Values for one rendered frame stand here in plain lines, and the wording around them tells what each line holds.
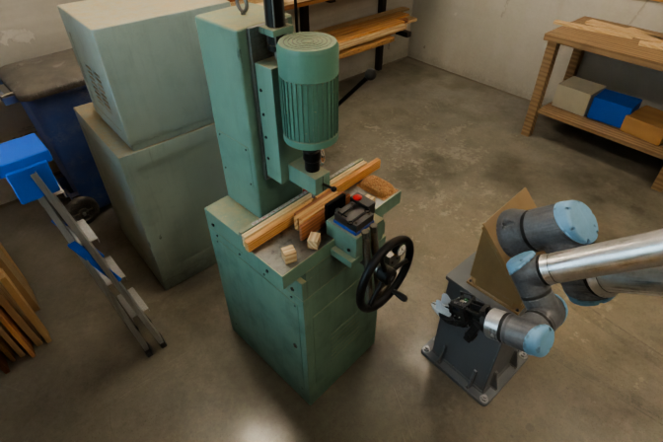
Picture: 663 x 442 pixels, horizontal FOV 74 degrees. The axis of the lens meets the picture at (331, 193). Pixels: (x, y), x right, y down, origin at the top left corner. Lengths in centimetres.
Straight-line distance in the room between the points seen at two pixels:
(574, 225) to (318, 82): 91
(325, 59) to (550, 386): 179
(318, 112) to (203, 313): 150
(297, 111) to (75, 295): 192
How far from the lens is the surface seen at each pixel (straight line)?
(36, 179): 172
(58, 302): 287
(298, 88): 127
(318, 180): 146
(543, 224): 162
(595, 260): 134
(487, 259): 176
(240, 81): 143
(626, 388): 255
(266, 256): 144
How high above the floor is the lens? 192
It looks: 38 degrees down
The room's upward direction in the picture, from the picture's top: straight up
